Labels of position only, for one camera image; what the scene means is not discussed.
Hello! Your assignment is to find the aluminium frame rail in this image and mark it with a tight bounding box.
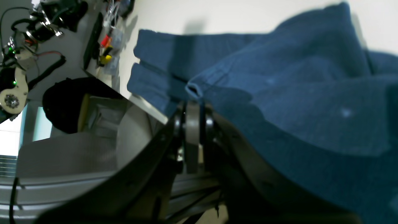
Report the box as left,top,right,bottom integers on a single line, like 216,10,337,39
14,171,220,224

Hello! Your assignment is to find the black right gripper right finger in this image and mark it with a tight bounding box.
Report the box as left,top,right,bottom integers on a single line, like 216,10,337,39
199,105,362,224

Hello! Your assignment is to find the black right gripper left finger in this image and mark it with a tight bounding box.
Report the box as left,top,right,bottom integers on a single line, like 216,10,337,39
35,101,199,224

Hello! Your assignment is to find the dark blue T-shirt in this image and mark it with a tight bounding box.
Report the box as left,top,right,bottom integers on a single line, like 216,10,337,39
127,3,398,224

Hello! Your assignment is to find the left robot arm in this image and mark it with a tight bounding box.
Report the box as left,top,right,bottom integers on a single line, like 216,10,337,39
0,0,88,122

